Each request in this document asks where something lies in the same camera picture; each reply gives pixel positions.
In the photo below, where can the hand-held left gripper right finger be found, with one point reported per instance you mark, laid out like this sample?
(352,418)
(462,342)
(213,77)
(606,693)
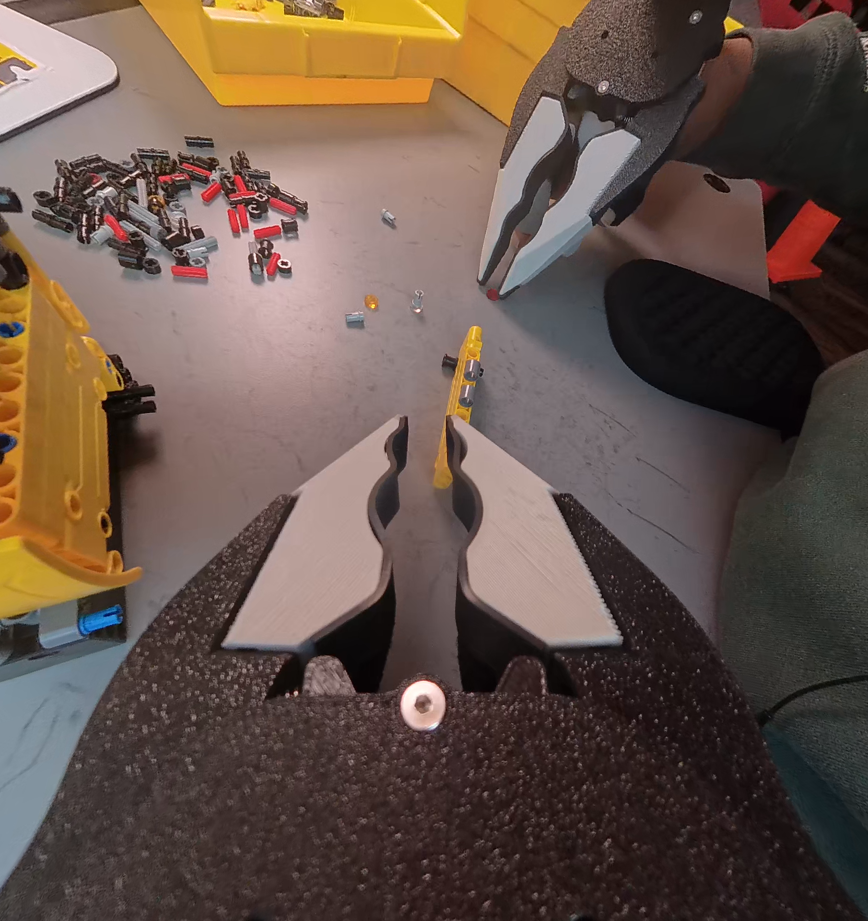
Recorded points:
(542,568)

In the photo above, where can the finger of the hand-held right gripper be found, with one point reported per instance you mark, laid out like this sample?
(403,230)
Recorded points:
(531,144)
(599,173)

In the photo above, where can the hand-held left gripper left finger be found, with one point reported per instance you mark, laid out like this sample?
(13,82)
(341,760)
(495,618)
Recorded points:
(312,568)

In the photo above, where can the yellow plastic bin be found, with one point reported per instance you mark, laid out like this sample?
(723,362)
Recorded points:
(506,65)
(319,65)

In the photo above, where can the yellow lego beam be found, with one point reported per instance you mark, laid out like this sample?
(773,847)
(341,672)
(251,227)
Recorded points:
(459,417)

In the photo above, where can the clear round lego stud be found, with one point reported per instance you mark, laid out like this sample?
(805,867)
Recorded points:
(417,301)

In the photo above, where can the black lego pin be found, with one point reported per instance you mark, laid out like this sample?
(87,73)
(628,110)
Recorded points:
(198,141)
(448,361)

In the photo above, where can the yellow lego robot model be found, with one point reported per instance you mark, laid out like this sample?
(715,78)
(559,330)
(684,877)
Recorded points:
(38,468)

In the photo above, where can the pile of small lego pins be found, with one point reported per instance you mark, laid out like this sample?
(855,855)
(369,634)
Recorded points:
(168,208)

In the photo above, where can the pile of grey lego parts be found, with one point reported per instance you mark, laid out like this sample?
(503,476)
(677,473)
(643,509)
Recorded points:
(290,7)

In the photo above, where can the person's right hand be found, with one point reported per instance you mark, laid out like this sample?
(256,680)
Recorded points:
(722,93)

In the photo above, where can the black table grommet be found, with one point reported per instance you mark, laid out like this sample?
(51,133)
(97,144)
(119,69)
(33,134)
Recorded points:
(716,183)

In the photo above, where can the red bag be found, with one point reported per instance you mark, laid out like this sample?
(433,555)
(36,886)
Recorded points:
(801,11)

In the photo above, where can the black quilted pad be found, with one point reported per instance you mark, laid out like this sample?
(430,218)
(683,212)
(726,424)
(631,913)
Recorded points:
(707,338)

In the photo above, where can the orange traffic cone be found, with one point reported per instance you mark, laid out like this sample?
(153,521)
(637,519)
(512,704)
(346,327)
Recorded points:
(801,244)

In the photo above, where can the person's green sweatshirt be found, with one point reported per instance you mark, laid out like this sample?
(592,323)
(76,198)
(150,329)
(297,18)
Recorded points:
(822,575)

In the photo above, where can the sticker sheet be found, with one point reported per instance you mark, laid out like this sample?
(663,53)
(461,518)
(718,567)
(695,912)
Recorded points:
(2,72)

